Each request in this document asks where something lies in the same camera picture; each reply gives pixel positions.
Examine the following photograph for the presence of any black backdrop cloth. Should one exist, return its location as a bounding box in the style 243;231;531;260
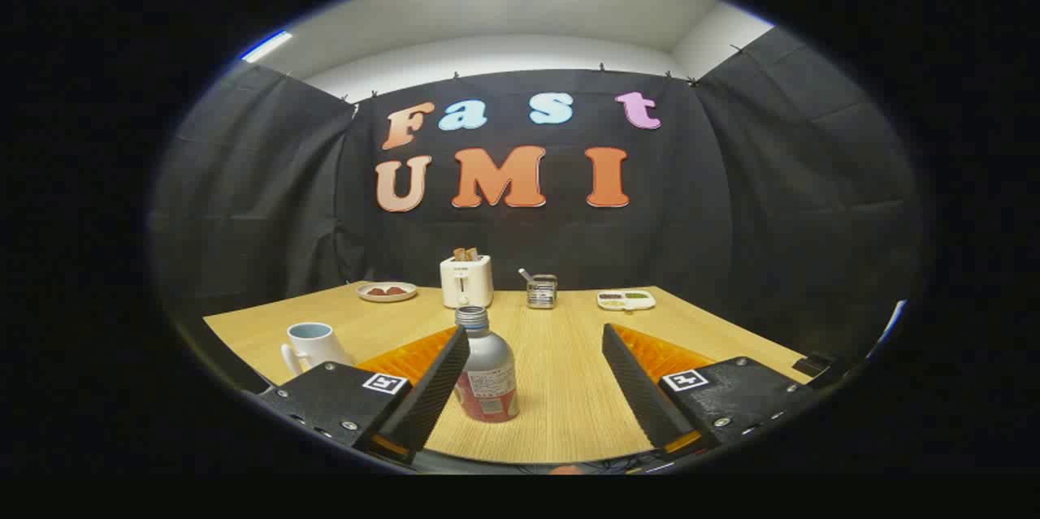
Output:
150;26;923;357

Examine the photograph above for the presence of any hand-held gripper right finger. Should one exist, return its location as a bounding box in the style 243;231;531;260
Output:
602;322;815;456

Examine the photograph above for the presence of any silver juice bottle red label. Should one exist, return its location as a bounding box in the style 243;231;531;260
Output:
453;305;521;423

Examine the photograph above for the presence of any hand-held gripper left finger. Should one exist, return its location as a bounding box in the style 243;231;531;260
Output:
258;325;471;467

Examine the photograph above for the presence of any white toaster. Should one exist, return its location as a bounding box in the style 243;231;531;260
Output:
440;255;494;309

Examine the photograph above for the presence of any round beige plate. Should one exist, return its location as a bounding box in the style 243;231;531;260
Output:
356;282;418;304

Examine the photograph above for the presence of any metal wire holder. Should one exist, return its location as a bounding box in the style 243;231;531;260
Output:
526;274;558;310

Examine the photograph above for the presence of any white cup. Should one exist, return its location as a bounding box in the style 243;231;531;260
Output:
281;322;356;376

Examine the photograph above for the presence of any wooden table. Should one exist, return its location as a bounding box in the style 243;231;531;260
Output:
203;282;813;465

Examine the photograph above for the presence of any white divided tray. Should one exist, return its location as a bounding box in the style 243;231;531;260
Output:
596;289;657;312

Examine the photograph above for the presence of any ceiling light strip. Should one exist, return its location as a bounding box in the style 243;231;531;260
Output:
240;30;293;63

